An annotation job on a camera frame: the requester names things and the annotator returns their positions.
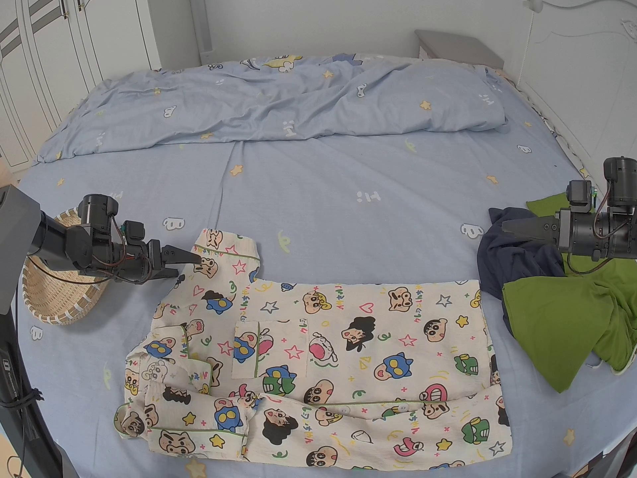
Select round woven basket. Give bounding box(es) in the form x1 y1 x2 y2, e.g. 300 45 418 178
22 207 112 326

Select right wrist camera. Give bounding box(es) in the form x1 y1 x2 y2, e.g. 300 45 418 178
568 180 595 214

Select grey bedside table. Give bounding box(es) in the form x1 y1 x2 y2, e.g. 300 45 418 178
414 29 503 66

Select pale blue quilt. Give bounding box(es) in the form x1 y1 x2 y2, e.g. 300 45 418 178
35 53 509 164

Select white wardrobe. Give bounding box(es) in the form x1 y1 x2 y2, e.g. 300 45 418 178
0 0 165 173

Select green shorts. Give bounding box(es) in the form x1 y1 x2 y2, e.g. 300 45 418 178
502 192 637 393

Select white printed pyjama top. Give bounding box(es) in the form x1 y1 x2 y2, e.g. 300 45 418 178
113 227 513 472

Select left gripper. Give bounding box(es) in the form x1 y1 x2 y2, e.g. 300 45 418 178
113 239 203 285

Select dark blue garment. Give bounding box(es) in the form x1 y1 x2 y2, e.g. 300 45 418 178
477 207 568 337

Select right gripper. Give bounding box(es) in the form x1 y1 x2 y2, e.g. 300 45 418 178
502 208 606 259

